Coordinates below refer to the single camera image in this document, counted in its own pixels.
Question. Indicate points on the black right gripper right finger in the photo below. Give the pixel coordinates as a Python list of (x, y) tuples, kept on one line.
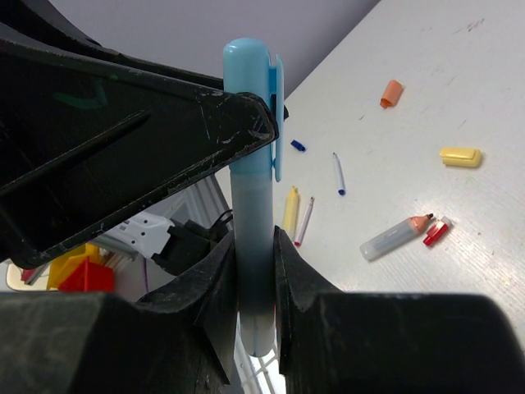
[(331, 341)]

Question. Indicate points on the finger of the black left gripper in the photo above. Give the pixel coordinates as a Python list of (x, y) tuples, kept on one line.
[(90, 136)]

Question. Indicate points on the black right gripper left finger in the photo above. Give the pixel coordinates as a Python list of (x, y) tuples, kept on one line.
[(53, 342)]

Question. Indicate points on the orange clear marker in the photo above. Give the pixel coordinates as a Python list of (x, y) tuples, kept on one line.
[(395, 237)]

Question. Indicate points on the blue highlighter marker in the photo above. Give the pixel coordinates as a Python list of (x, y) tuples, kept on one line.
[(253, 227)]

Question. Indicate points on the blue marker cap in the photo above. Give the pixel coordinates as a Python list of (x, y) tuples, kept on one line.
[(256, 78)]

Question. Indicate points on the orange marker cap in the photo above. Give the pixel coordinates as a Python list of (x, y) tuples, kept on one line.
[(392, 94)]

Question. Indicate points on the thin red pen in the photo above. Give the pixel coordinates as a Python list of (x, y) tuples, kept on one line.
[(299, 237)]

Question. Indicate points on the thin blue pen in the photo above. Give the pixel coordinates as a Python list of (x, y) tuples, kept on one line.
[(340, 182)]

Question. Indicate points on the small blue pen cap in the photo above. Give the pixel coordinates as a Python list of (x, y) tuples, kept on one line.
[(300, 147)]

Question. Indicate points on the red plastic bin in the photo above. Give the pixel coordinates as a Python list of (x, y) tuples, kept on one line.
[(89, 276)]

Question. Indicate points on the yellow highlighter marker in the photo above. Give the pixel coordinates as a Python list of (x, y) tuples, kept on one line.
[(291, 212)]

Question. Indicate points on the yellow plastic bin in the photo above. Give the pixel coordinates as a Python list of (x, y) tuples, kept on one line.
[(62, 267)]

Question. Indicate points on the red marker cap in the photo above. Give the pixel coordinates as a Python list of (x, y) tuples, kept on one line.
[(436, 231)]

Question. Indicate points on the yellow marker cap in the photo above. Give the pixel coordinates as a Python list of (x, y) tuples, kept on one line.
[(461, 157)]

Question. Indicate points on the aluminium frame rail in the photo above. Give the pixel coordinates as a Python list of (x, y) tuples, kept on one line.
[(194, 344)]

